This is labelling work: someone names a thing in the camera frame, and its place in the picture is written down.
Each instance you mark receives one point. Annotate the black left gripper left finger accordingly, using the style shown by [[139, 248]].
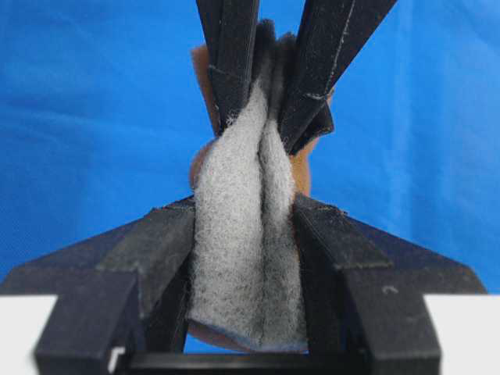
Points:
[[127, 288]]

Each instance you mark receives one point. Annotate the blue table cloth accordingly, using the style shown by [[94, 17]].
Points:
[[101, 116]]

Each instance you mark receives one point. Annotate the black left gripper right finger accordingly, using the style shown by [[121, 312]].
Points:
[[363, 292]]

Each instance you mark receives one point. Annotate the grey and brown sponge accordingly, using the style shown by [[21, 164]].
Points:
[[246, 291]]

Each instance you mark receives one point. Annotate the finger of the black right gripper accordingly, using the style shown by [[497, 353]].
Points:
[[229, 27], [330, 36]]

